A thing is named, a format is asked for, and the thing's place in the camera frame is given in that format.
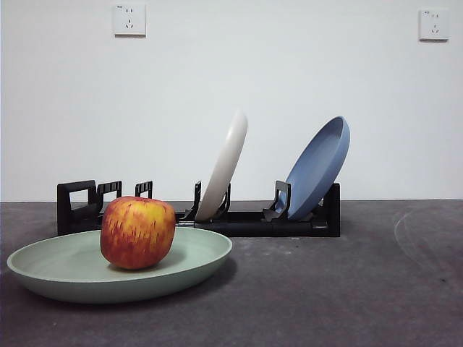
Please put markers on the white wall socket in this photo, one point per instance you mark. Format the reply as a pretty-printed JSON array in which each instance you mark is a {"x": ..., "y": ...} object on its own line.
[
  {"x": 130, "y": 20},
  {"x": 434, "y": 24}
]

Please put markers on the red yellow apple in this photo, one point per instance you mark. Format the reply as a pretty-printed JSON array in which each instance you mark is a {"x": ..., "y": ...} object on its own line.
[{"x": 137, "y": 231}]

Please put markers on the black plate rack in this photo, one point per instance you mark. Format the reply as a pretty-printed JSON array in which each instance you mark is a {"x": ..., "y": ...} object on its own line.
[{"x": 253, "y": 226}]

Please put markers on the green plate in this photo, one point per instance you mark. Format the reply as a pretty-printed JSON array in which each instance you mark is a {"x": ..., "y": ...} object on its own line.
[{"x": 202, "y": 253}]

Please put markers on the blue plate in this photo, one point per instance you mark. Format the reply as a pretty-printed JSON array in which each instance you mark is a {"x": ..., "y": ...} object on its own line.
[{"x": 318, "y": 170}]

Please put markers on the cream white plate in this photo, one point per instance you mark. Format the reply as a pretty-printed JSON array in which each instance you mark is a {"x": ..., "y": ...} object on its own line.
[{"x": 228, "y": 166}]

